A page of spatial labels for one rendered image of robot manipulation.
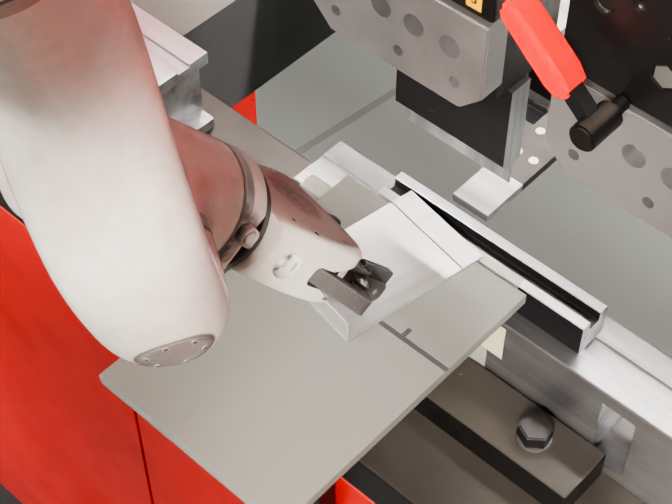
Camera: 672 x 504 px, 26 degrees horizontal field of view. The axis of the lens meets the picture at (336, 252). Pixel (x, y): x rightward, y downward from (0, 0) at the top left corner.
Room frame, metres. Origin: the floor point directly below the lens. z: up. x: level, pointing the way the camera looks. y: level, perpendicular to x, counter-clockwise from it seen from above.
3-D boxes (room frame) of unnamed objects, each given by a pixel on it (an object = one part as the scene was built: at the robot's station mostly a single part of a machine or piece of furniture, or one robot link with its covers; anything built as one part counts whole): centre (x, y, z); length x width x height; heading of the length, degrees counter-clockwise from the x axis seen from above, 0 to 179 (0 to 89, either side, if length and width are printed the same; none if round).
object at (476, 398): (0.67, -0.08, 0.89); 0.30 x 0.05 x 0.03; 47
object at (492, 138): (0.74, -0.09, 1.13); 0.10 x 0.02 x 0.10; 47
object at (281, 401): (0.63, 0.01, 1.00); 0.26 x 0.18 x 0.01; 137
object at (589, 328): (0.71, -0.12, 0.99); 0.20 x 0.03 x 0.03; 47
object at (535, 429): (0.60, -0.15, 0.91); 0.03 x 0.03 x 0.02
